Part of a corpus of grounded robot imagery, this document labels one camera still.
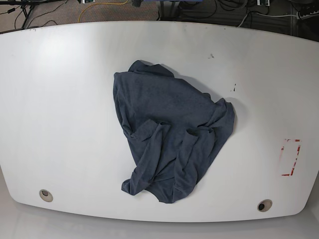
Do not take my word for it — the dark blue T-shirt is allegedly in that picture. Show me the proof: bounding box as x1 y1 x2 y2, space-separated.
113 60 235 204

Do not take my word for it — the red tape rectangle marking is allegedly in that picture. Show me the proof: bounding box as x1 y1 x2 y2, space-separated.
278 139 302 177

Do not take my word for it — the yellow cable on floor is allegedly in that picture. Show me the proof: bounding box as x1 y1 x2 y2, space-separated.
78 0 129 23

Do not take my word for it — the right table cable grommet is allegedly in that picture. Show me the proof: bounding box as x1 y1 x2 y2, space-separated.
257 199 273 212

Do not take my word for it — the table cable grommet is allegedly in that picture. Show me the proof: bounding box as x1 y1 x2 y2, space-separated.
39 189 53 202
257 199 273 212

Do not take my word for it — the left table cable grommet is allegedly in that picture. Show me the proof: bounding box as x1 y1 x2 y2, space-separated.
39 189 53 202

